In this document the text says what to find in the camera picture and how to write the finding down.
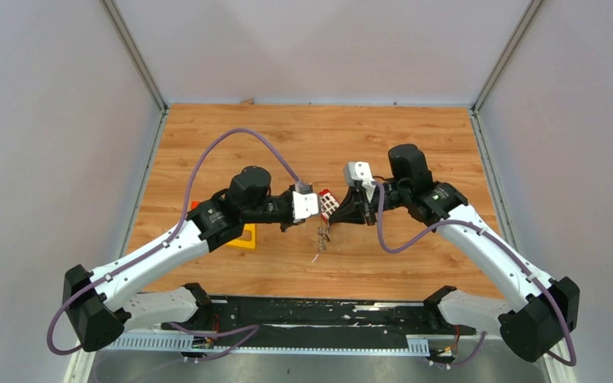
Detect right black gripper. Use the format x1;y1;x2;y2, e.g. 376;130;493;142
328;180;409;226

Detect grey metal keyring disc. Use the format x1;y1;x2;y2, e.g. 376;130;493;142
317;215;331;253

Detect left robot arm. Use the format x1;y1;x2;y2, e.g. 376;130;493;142
62;166;320;352

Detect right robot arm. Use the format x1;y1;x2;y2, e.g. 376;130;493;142
328;144;580;367

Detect red window toy block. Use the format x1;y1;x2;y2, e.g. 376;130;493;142
318;188;340;223

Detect yellow triangular toy block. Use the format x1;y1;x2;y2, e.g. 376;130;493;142
226;223;257;250

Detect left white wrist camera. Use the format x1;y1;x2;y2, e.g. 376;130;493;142
292;191;321;223

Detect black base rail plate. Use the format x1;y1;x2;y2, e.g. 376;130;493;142
181;295;476;349

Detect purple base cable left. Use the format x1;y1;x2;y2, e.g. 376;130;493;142
171;321;262;365

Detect white slotted cable duct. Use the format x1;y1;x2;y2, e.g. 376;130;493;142
105;333;430;357

